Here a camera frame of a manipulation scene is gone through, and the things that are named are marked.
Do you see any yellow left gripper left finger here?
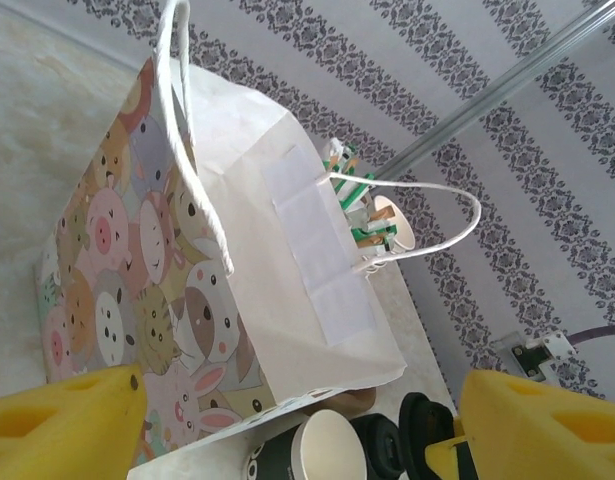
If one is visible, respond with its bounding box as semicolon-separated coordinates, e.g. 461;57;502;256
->
0;362;148;480

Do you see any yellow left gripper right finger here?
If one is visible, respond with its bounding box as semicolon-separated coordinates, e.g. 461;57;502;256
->
424;369;615;480

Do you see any black plastic cup lid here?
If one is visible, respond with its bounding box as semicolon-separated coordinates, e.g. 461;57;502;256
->
399;391;459;454
349;413;406;479

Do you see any black paper coffee cup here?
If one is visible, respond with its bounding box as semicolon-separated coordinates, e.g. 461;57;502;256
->
243;408;369;480

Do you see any animal print paper bag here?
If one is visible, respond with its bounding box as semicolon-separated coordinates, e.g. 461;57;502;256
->
31;0;483;459

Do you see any white paper cup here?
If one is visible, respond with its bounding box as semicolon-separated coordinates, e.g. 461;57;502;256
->
370;194;418;253

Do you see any green white sugar stick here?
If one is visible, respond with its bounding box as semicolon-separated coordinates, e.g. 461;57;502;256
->
351;219;399;246
331;172;378;211

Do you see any brown paper sugar stick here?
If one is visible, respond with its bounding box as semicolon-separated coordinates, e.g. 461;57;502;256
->
367;205;396;227

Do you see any aluminium frame post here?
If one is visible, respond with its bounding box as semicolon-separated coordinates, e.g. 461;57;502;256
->
374;0;615;179

